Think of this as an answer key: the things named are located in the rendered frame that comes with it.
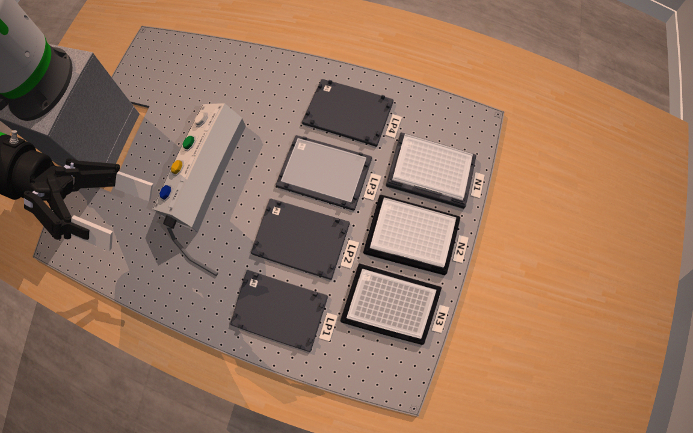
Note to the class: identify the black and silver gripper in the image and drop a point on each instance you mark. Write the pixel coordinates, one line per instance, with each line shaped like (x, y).
(38, 179)

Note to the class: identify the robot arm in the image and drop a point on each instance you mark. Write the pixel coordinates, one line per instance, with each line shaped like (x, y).
(33, 78)

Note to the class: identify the white button panel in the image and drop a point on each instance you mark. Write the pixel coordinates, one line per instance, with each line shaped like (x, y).
(197, 170)

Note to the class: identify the cream label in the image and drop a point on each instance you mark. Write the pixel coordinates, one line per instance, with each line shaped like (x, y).
(440, 318)
(372, 186)
(328, 326)
(393, 126)
(460, 249)
(477, 185)
(349, 254)

